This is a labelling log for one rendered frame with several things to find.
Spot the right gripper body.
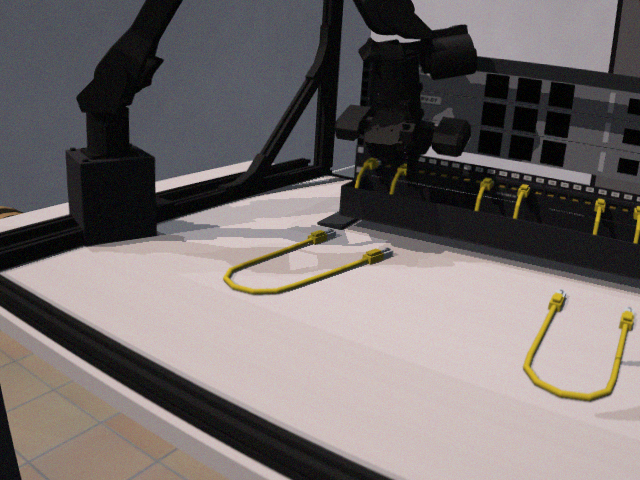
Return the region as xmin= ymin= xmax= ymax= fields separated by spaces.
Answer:
xmin=334 ymin=83 xmax=471 ymax=157

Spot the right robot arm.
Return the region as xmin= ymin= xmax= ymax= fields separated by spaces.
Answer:
xmin=76 ymin=0 xmax=477 ymax=160

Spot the black rack frame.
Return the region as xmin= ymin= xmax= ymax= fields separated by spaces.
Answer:
xmin=394 ymin=56 xmax=640 ymax=243

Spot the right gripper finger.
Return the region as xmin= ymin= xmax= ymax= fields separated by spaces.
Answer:
xmin=405 ymin=140 xmax=432 ymax=180
xmin=387 ymin=157 xmax=403 ymax=174

